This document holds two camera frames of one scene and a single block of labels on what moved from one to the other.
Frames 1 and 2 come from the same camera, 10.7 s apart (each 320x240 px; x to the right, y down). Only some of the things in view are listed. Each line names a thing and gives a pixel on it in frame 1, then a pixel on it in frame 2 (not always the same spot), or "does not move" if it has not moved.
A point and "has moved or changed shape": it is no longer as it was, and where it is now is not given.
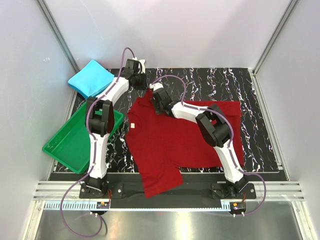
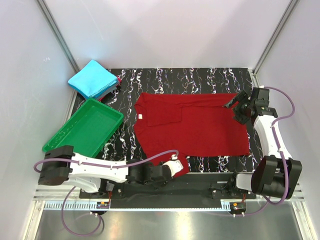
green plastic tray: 71,145 does not move
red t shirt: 159,144 has moved or changed shape
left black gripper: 143,86 -> 157,185
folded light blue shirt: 91,80 does not move
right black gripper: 157,111 -> 241,98
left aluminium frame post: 58,35 does not move
